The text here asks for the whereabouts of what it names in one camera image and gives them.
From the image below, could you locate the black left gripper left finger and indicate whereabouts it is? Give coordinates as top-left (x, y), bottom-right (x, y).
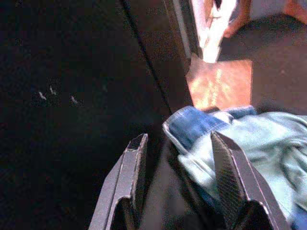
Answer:
top-left (88, 133), bottom-right (149, 230)

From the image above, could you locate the blue denim garment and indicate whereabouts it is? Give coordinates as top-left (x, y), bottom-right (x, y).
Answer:
top-left (162, 105), bottom-right (307, 230)

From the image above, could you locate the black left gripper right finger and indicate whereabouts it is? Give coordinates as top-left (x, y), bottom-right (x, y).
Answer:
top-left (211, 131), bottom-right (294, 230)

